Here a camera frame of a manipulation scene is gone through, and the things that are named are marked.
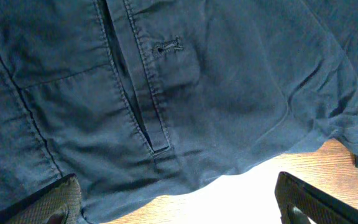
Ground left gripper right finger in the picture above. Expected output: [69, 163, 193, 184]
[275, 172, 358, 224]

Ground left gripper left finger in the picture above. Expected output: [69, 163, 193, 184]
[0, 174, 81, 224]

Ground dark navy blue shorts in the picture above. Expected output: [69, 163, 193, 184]
[0, 0, 358, 223]

